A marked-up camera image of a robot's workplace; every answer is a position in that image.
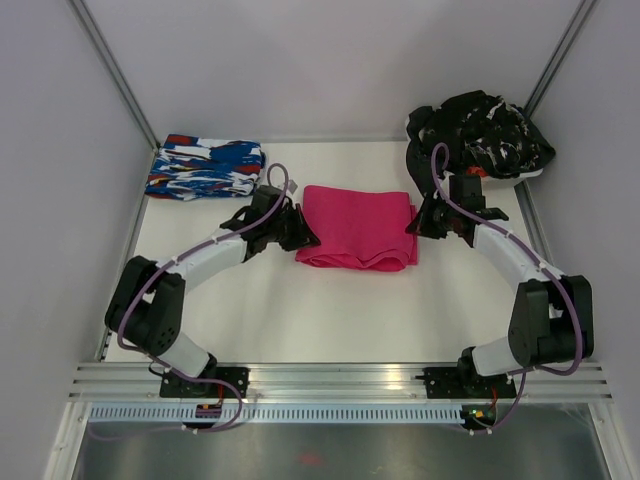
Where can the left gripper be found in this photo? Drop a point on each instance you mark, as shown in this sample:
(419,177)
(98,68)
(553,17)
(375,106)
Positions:
(303,238)

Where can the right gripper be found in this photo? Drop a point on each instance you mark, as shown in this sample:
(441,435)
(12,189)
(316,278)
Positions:
(421,224)

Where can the pink trousers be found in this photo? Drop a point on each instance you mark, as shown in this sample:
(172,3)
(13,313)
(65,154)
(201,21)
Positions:
(359,230)

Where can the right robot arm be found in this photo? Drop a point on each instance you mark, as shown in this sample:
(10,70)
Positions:
(551,324)

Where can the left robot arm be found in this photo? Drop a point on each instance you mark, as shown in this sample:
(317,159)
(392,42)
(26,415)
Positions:
(145,311)

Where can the folded blue patterned trousers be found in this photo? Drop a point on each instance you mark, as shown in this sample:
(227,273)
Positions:
(188,168)

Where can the white basket with orange item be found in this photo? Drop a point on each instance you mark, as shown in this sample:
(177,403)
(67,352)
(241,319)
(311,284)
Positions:
(494,183)

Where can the black patterned clothes pile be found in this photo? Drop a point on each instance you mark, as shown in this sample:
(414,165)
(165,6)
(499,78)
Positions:
(480,130)

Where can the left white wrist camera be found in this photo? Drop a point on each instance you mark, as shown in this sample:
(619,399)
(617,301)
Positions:
(267,196)

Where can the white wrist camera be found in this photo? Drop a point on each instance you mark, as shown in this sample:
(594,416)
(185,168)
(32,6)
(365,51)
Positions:
(466,192)
(267,196)

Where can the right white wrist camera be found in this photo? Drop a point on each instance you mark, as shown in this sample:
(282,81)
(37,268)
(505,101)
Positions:
(466,192)

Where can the slotted cable duct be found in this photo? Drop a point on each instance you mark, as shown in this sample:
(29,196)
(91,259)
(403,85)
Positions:
(290,413)

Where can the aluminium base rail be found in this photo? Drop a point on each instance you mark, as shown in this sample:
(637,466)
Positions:
(349,383)

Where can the right frame post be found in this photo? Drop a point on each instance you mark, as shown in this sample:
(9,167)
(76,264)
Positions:
(567,40)

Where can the frame post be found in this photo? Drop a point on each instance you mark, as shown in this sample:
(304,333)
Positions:
(567,40)
(99,43)

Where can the left frame post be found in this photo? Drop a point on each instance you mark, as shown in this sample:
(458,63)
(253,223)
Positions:
(99,43)

